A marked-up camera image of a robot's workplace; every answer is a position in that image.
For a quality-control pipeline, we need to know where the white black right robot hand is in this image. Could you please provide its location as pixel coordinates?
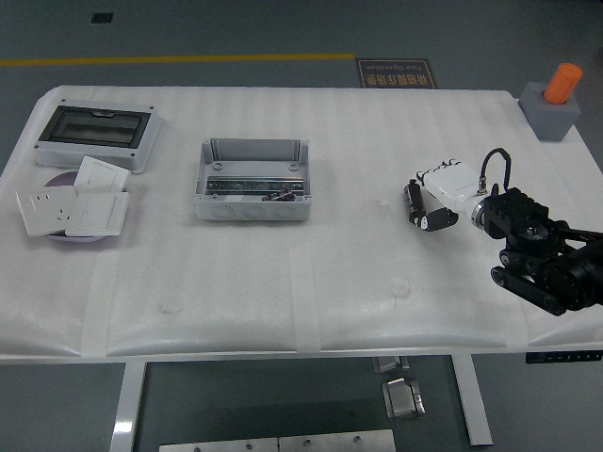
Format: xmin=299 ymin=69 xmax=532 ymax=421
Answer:
xmin=403 ymin=158 xmax=477 ymax=233

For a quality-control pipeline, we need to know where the open grey junction box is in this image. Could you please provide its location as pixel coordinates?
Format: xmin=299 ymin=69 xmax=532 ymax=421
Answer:
xmin=193 ymin=137 xmax=313 ymax=223

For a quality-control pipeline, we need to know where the grey box with clear lid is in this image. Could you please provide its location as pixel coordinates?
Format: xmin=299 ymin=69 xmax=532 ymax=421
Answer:
xmin=33 ymin=97 xmax=164 ymax=175

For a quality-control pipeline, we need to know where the grey foam block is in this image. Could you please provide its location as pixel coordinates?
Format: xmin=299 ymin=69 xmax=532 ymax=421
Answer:
xmin=519 ymin=81 xmax=581 ymax=142

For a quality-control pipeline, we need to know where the black floor sign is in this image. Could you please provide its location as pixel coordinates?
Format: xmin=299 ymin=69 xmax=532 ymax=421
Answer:
xmin=355 ymin=57 xmax=438 ymax=89

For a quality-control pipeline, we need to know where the orange cylinder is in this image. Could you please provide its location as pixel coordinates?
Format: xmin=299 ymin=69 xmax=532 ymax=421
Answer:
xmin=542 ymin=62 xmax=584 ymax=105

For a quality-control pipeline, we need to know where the black table control panel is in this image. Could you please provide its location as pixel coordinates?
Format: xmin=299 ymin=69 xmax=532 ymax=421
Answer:
xmin=526 ymin=350 xmax=603 ymax=364

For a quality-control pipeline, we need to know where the white table leg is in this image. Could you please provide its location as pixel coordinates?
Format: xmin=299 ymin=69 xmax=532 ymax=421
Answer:
xmin=449 ymin=353 xmax=495 ymax=447
xmin=108 ymin=362 xmax=148 ymax=452

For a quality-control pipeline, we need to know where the metal hinged block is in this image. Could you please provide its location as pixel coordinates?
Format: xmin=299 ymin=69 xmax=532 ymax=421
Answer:
xmin=381 ymin=377 xmax=427 ymax=421

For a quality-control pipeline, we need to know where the white foam mat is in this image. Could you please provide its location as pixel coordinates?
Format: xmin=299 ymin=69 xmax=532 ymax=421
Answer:
xmin=0 ymin=85 xmax=603 ymax=359

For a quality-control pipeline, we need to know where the grey metal plate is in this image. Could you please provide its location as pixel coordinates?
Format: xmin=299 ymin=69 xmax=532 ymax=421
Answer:
xmin=158 ymin=437 xmax=280 ymax=452
xmin=277 ymin=428 xmax=396 ymax=452

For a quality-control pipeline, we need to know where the purple round plate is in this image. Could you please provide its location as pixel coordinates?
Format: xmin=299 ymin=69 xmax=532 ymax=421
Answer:
xmin=42 ymin=171 xmax=131 ymax=245

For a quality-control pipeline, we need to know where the white socket plate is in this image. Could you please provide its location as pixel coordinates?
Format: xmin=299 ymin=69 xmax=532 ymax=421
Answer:
xmin=15 ymin=186 xmax=79 ymax=237

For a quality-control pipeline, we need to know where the small metal bracket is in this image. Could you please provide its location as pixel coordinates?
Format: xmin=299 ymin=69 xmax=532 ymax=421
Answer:
xmin=371 ymin=356 xmax=411 ymax=374

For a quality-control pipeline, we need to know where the metal mounting rail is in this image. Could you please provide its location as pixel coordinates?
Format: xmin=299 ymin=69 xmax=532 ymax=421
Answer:
xmin=205 ymin=175 xmax=305 ymax=196

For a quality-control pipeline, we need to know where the white switch plate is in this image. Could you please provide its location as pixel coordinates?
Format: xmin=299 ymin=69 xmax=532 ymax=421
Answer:
xmin=64 ymin=191 xmax=130 ymax=236
xmin=73 ymin=155 xmax=131 ymax=193

